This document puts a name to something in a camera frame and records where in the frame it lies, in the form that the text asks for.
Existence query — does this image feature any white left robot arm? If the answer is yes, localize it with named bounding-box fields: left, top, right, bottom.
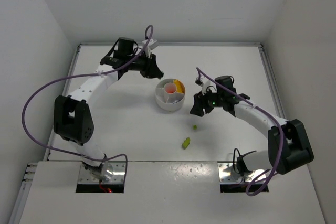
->
left=53, top=38, right=164, bottom=179

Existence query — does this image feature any metal base plate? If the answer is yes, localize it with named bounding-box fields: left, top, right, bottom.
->
left=78, top=162, right=125, bottom=185
left=217, top=162, right=264, bottom=185

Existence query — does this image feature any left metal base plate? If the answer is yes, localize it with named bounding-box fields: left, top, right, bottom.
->
left=78, top=162, right=125, bottom=185

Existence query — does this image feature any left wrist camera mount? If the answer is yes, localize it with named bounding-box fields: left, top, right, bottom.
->
left=142, top=38, right=159, bottom=57

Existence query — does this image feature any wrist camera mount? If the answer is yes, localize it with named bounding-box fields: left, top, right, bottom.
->
left=142, top=38, right=159, bottom=57
left=195, top=76, right=211, bottom=95

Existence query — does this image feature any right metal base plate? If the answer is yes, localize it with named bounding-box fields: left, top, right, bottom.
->
left=217, top=162, right=264, bottom=185

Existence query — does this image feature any small orange lego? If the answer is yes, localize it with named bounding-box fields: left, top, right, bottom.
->
left=164, top=82, right=177, bottom=94

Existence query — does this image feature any white round divided container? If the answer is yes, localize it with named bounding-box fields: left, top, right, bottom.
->
left=155, top=78, right=186, bottom=112

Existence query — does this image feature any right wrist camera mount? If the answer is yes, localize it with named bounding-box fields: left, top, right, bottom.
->
left=195, top=76, right=211, bottom=95

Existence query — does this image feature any lime green curved lego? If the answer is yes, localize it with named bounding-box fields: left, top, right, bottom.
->
left=181, top=137, right=191, bottom=150

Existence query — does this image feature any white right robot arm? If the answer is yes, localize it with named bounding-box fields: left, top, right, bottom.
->
left=190, top=76, right=314, bottom=175

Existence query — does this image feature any yellow lego brick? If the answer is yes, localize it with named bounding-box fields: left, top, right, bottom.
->
left=174, top=79, right=184, bottom=93

